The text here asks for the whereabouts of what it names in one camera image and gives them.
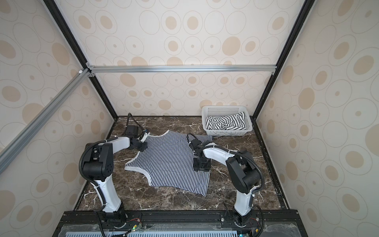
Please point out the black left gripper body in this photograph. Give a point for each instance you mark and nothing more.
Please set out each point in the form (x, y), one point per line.
(139, 146)

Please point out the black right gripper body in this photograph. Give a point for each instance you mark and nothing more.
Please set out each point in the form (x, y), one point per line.
(202, 165)

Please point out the blue white striped tank top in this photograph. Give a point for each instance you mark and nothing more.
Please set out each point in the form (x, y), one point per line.
(168, 161)

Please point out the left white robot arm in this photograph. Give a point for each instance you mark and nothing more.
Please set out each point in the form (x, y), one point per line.
(96, 163)

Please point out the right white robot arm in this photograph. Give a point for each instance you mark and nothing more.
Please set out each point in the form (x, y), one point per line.
(245, 175)

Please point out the striped tank top in basket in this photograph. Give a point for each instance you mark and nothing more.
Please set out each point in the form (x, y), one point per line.
(230, 122)

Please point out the white plastic laundry basket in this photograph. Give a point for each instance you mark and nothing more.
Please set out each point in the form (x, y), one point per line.
(217, 111)

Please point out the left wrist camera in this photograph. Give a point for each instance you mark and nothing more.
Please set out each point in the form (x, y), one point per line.
(144, 136)

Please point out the back aluminium frame rail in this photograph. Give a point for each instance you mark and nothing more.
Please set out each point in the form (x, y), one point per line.
(183, 69)

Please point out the aluminium frame rail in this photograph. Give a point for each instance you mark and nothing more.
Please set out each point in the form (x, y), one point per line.
(26, 135)
(183, 69)

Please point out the left aluminium frame rail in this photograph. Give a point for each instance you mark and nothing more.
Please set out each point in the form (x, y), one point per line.
(26, 135)

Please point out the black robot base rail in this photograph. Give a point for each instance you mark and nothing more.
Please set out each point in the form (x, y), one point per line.
(158, 223)

